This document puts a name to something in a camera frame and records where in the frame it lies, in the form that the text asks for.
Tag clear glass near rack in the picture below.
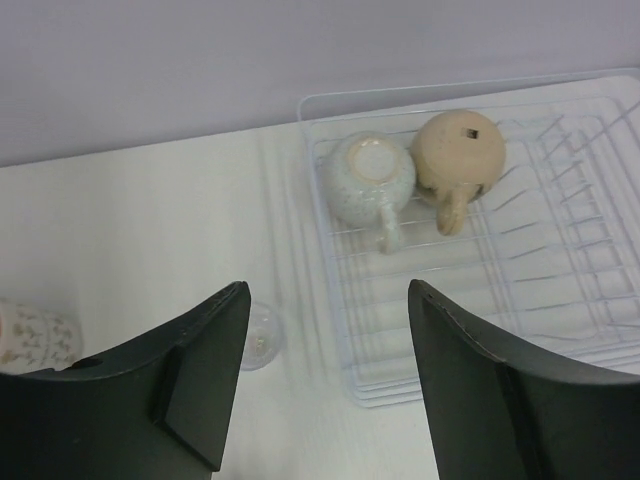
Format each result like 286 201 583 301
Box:
240 302 286 372

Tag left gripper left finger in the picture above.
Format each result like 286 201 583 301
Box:
1 281 251 479

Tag floral mug orange inside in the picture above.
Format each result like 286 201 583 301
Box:
1 299 83 375

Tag white speckled mug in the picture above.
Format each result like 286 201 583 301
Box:
319 131 416 254

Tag beige ceramic mug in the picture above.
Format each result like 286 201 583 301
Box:
409 110 506 236

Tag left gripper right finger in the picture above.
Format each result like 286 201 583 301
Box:
408 280 639 479

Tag clear wire dish rack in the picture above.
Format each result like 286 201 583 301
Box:
259 69 640 410

